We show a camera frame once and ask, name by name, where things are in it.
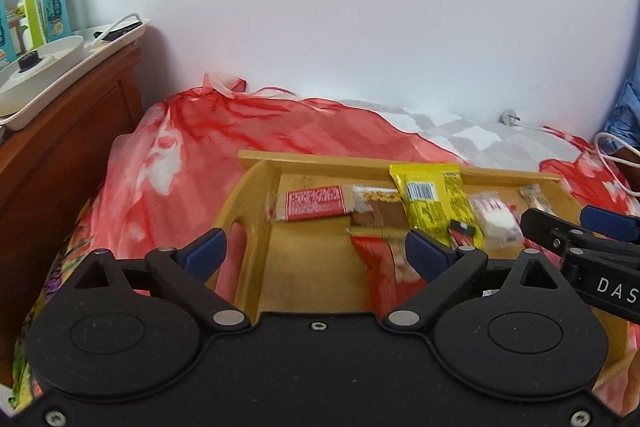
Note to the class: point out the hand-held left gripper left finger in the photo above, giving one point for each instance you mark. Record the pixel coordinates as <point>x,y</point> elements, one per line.
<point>206,252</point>

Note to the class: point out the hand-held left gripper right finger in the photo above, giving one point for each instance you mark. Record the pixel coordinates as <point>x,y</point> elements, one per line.
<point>427,254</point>

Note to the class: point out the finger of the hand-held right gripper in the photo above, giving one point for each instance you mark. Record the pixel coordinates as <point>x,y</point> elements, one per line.
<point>550,227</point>
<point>610,223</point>

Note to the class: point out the small beige candy packet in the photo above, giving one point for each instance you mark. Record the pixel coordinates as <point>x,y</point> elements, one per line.
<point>536,197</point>

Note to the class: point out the long red snack stick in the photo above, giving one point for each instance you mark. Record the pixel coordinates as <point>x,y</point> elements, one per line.
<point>461,234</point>

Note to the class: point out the yellow snack packet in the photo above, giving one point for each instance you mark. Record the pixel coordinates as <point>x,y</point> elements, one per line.
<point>435,207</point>

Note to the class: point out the red nut snack packet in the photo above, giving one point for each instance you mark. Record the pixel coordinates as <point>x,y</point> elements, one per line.
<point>380,267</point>

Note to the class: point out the pink clear wrapper snack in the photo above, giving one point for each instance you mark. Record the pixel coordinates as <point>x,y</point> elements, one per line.
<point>497,219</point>

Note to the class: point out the brown chocolate bar packet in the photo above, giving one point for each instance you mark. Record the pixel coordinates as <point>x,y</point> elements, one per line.
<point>377,207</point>

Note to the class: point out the bamboo serving tray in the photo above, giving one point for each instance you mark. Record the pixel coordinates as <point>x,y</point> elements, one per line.
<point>310,257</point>

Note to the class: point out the red label snack bar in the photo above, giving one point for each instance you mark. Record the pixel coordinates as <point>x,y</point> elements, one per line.
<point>312,203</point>

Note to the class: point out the red floral scarf cloth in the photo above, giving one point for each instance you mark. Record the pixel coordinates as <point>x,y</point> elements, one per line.
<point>200,157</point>

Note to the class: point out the blue plaid cloth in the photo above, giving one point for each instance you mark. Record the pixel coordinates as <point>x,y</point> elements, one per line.
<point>625,117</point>

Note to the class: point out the grey white bedsheet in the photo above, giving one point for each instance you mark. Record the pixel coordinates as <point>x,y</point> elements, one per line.
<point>480,137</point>

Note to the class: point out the brown wooden nightstand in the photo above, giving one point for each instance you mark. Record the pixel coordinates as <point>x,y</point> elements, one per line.
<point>55,157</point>

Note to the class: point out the white plastic tray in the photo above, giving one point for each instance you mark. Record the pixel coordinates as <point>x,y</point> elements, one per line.
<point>100,54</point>

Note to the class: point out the small black object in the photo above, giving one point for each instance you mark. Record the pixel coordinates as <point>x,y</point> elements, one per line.
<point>28,62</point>

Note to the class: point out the white wall plug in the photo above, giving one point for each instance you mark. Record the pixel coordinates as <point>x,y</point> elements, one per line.
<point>510,117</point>

